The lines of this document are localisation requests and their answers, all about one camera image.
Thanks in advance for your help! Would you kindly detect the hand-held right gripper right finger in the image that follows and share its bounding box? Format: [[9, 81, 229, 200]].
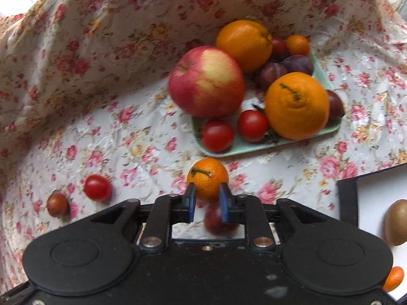
[[219, 182, 329, 250]]

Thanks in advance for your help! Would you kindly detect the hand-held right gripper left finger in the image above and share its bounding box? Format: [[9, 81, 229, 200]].
[[91, 182, 197, 253]]

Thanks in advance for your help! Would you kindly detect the small tangerine with stem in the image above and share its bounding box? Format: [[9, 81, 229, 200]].
[[186, 158, 229, 202]]

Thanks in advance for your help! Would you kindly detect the white box with dark rim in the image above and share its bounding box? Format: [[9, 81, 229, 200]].
[[336, 164, 407, 302]]

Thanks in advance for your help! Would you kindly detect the reddish plum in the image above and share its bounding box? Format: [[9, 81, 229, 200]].
[[204, 202, 239, 237]]

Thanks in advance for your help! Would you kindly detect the pale green plate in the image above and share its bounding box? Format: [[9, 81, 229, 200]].
[[191, 52, 342, 158]]

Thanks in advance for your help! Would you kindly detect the red cherry tomato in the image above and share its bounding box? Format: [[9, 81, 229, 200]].
[[83, 175, 113, 201], [202, 119, 235, 152], [238, 110, 270, 142], [270, 36, 288, 59]]

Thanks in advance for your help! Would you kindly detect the large orange with stem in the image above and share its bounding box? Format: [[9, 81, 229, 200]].
[[265, 72, 330, 140]]

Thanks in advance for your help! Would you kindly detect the red yellow apple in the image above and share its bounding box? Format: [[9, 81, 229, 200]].
[[168, 46, 246, 119]]

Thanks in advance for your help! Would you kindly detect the dark purple plum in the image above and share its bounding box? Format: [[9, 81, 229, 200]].
[[254, 62, 288, 89], [283, 55, 315, 76], [326, 89, 345, 120]]

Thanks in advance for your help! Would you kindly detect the floral tablecloth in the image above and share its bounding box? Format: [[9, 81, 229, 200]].
[[0, 0, 407, 293]]

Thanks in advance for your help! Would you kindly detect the brown kiwi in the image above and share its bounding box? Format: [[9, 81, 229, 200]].
[[384, 199, 407, 247]]

